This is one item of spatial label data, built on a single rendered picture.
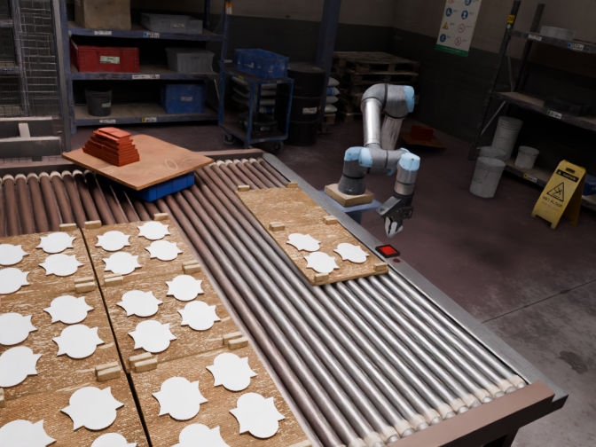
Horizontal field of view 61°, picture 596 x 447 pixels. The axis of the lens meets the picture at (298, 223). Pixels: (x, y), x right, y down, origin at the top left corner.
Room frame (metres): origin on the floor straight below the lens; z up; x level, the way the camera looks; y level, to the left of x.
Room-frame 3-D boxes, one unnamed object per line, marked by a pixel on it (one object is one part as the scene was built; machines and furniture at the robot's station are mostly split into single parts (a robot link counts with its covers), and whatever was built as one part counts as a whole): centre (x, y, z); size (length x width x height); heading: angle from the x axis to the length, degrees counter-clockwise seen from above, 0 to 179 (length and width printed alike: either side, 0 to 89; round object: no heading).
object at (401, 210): (1.89, -0.41, 1.14); 0.09 x 0.08 x 0.12; 131
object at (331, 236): (1.81, -0.13, 0.93); 0.41 x 0.35 x 0.02; 30
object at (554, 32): (6.06, -2.53, 1.64); 0.32 x 0.22 x 0.10; 35
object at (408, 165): (1.89, -0.40, 1.30); 0.09 x 0.08 x 0.11; 2
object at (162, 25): (6.13, 1.77, 1.16); 0.60 x 0.40 x 0.15; 128
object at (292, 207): (2.16, 0.08, 0.93); 0.41 x 0.35 x 0.02; 30
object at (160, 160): (2.27, 0.80, 1.03); 0.50 x 0.50 x 0.02; 62
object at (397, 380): (1.81, 0.06, 0.90); 1.95 x 0.05 x 0.05; 32
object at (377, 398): (1.75, 0.14, 0.90); 1.95 x 0.05 x 0.05; 32
